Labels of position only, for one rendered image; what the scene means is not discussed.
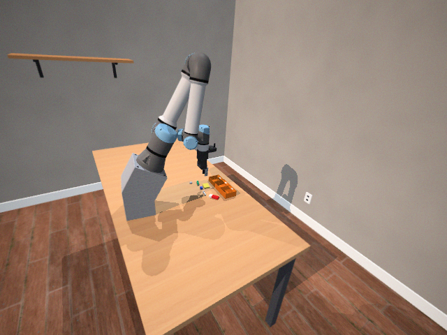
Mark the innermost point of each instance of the orange divided tray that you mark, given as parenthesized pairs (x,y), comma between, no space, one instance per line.
(222,186)

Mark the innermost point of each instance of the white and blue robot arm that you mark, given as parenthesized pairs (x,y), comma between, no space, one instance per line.
(195,77)

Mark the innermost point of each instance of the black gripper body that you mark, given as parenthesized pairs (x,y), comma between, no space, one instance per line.
(202,155)

